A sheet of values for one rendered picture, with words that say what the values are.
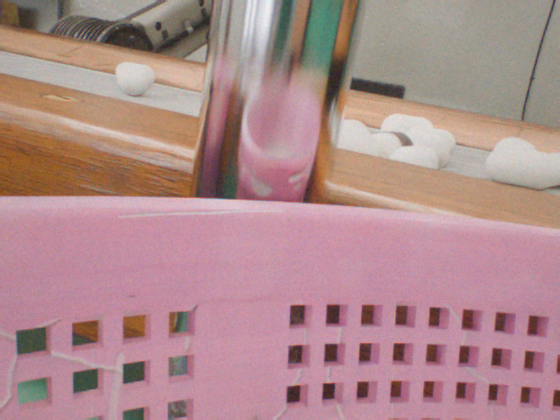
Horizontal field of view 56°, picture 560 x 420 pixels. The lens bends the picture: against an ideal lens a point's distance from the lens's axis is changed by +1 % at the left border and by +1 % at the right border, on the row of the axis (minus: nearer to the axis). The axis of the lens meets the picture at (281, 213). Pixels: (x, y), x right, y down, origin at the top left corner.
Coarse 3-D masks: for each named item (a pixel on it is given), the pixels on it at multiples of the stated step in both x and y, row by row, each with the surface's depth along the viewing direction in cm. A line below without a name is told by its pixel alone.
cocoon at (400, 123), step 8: (384, 120) 37; (392, 120) 37; (400, 120) 36; (408, 120) 37; (416, 120) 37; (424, 120) 37; (384, 128) 37; (392, 128) 36; (400, 128) 36; (408, 128) 36; (432, 128) 37
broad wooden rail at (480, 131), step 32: (0, 32) 59; (32, 32) 61; (64, 64) 55; (96, 64) 54; (160, 64) 53; (192, 64) 52; (352, 96) 47; (384, 96) 53; (448, 128) 44; (480, 128) 43; (512, 128) 43; (544, 128) 43
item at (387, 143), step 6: (378, 138) 25; (384, 138) 25; (390, 138) 25; (396, 138) 25; (378, 144) 25; (384, 144) 25; (390, 144) 25; (396, 144) 25; (414, 144) 26; (384, 150) 25; (390, 150) 25; (378, 156) 25; (384, 156) 25; (390, 156) 25
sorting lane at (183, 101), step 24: (0, 72) 40; (24, 72) 42; (48, 72) 46; (72, 72) 49; (96, 72) 53; (120, 96) 38; (144, 96) 41; (168, 96) 43; (192, 96) 47; (456, 168) 32; (480, 168) 33; (552, 192) 29
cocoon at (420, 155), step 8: (400, 152) 23; (408, 152) 23; (416, 152) 23; (424, 152) 24; (432, 152) 24; (400, 160) 23; (408, 160) 23; (416, 160) 23; (424, 160) 23; (432, 160) 24
